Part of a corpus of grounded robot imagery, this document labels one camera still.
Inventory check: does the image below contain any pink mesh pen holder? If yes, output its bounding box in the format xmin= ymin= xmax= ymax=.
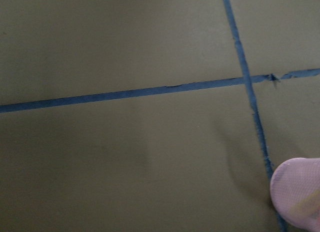
xmin=269 ymin=157 xmax=320 ymax=231

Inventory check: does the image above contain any yellow highlighter pen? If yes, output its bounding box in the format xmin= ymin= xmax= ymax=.
xmin=293 ymin=190 xmax=320 ymax=214

